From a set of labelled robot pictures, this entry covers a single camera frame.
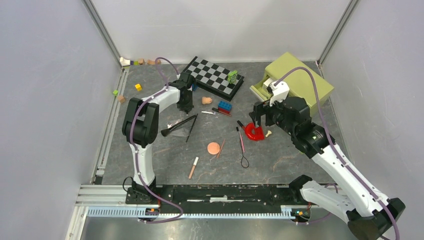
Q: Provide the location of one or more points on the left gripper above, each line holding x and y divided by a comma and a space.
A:
189, 107

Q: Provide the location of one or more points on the black wire loop tool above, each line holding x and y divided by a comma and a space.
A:
244, 161

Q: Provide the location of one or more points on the small silver white tube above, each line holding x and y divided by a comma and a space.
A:
208, 112

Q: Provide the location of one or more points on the thin pink lip pencil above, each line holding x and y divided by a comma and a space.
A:
221, 148

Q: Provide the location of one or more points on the small wooden cube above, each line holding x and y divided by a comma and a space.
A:
121, 99

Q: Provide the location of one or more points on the large black powder brush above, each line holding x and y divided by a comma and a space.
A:
167, 131

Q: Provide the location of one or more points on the green toy figure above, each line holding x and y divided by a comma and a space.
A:
232, 77

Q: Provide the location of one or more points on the dark red lip gloss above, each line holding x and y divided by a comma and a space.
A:
221, 112

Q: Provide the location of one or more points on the green drawer cabinet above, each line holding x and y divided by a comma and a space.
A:
299, 82

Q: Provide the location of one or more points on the round peach powder puff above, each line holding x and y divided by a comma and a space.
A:
213, 148

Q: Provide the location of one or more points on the white chess pawn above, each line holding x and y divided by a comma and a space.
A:
268, 133

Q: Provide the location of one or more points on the small yellow cube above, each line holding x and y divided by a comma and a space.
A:
138, 87

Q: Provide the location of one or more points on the wooden blocks in corner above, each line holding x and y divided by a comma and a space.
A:
127, 62

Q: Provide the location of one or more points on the white cube box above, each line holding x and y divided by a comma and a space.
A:
267, 83

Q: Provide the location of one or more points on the blue red toy brick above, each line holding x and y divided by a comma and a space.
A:
225, 107

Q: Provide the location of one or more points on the black white chessboard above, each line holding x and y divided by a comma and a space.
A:
213, 78

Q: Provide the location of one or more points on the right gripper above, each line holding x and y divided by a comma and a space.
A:
269, 109

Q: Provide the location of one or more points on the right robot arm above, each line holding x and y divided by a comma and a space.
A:
368, 212

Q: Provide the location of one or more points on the clear plastic wrapper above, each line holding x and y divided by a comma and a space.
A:
182, 131

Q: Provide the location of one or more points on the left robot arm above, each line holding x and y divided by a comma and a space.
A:
141, 126

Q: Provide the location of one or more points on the red toy magnet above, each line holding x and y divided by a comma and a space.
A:
254, 133

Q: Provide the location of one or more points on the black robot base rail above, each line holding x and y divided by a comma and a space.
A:
217, 199

